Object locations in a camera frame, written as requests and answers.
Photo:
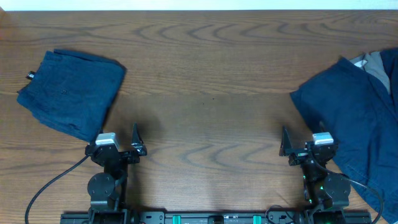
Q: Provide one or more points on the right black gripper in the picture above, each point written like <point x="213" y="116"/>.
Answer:
<point x="299" y="156"/>

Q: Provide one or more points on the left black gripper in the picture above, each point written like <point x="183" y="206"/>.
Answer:
<point x="138" y="148"/>

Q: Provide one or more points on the navy blue shorts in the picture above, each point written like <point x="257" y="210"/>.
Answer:
<point x="358" y="112"/>
<point x="72" y="92"/>

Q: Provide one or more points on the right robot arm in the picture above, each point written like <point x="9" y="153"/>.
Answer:
<point x="327" y="192"/>

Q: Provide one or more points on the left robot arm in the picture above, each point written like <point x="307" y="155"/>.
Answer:
<point x="107" y="189"/>

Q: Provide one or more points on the folded navy blue shorts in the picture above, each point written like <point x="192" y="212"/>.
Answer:
<point x="72" y="92"/>

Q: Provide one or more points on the grey shorts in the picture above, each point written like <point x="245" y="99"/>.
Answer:
<point x="372" y="63"/>

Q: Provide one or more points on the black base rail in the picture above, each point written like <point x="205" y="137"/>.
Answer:
<point x="269" y="217"/>

